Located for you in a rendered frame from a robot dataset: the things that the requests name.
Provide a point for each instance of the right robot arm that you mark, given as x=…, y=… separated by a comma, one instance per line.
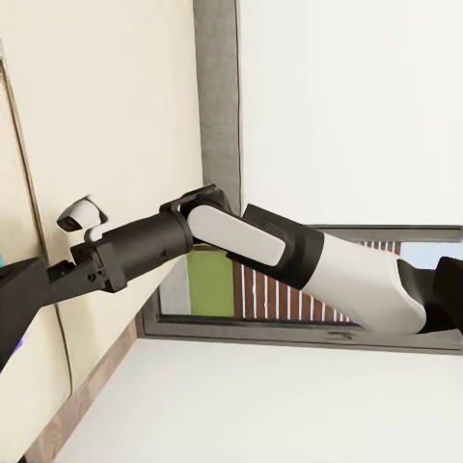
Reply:
x=378, y=289

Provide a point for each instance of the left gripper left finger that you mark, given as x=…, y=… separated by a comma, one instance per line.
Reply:
x=23, y=289

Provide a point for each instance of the bed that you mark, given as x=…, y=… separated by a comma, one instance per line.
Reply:
x=134, y=101

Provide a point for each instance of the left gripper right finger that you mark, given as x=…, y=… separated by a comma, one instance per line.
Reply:
x=448, y=288

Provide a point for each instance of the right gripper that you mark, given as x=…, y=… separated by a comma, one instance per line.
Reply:
x=119, y=256

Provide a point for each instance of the door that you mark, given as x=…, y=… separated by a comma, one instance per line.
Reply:
x=207, y=297

